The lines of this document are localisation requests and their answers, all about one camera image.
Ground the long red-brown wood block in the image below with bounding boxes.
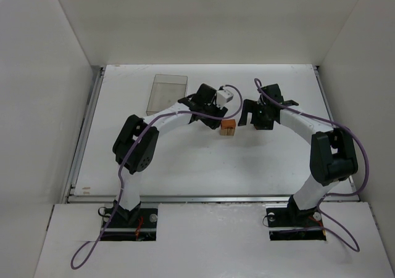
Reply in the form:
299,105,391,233
221,119,236,129

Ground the light wood block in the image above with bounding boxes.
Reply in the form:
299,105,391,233
220,129,228,136
227,128,235,136

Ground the clear plastic box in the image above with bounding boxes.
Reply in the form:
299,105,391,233
146,74,188,116

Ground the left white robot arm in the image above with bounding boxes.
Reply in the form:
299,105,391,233
112,84,233,225

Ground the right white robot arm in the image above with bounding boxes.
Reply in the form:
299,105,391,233
238,79,358,227

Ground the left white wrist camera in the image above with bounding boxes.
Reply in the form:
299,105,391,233
215,89,234,108

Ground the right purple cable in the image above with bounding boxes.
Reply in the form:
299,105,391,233
254,78,370,253

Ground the purple cable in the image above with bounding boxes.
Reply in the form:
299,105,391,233
254,78,370,253
70,84,243,269

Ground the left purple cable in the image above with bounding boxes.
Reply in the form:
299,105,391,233
70,84,243,269

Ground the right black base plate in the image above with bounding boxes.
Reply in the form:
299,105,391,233
266,207,326,241

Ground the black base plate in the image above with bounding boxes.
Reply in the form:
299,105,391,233
100,207,158,242
266,207,326,241

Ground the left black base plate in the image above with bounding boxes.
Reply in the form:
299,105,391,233
100,207,158,242

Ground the front aluminium rail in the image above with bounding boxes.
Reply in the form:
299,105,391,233
66,194,360,203

